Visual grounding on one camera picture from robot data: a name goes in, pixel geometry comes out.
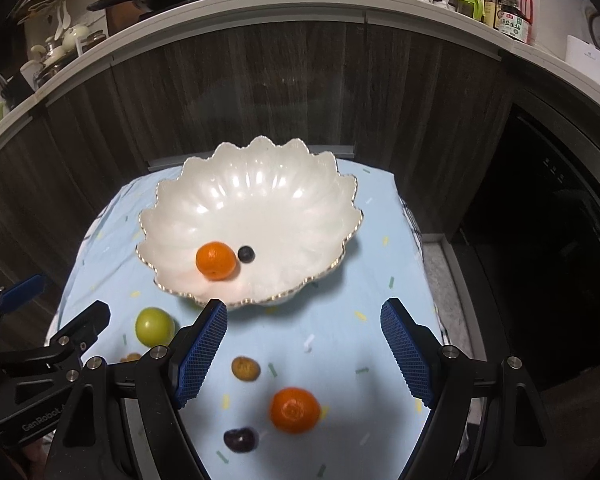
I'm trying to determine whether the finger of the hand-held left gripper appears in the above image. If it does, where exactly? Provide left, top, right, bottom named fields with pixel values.
left=0, top=274, right=49, bottom=357
left=44, top=301, right=112, bottom=361

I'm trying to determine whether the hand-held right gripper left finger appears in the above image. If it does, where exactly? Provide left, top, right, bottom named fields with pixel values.
left=45, top=299, right=229, bottom=480

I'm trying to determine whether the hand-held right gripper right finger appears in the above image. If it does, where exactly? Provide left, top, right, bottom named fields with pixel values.
left=380, top=297, right=556, bottom=480

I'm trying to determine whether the brown longan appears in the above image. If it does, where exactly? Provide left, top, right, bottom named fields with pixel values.
left=231, top=356, right=261, bottom=382

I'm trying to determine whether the dark red cherry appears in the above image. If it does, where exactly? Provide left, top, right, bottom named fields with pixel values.
left=223, top=427, right=261, bottom=455

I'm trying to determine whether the orange mandarin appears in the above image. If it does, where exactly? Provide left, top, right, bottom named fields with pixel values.
left=195, top=241, right=238, bottom=281
left=270, top=386, right=322, bottom=435

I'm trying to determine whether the white scalloped bowl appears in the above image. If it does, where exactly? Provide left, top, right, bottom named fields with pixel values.
left=136, top=136, right=365, bottom=309

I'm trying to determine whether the green plum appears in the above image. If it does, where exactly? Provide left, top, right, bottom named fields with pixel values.
left=134, top=307, right=176, bottom=347

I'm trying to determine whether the light blue patterned tablecloth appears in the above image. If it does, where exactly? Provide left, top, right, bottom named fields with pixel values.
left=45, top=157, right=473, bottom=480

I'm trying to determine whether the black built-in oven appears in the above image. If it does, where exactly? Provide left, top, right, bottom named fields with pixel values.
left=455, top=105, right=600, bottom=396

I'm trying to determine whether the white cup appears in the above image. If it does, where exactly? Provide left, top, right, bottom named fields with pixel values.
left=20, top=60, right=43, bottom=88

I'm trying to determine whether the white teapot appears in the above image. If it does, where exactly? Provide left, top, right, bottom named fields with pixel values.
left=61, top=24, right=90, bottom=53

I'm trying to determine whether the dark wood kitchen cabinet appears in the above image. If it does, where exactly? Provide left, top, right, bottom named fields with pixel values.
left=0, top=7, right=518, bottom=321

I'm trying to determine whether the white box appliance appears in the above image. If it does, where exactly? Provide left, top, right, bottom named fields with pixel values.
left=562, top=35, right=600, bottom=88

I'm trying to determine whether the large soy sauce bottle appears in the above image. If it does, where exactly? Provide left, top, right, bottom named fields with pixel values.
left=495, top=0, right=536, bottom=45

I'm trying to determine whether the green oil bottle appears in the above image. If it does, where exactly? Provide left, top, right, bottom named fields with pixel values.
left=455, top=0, right=485, bottom=22

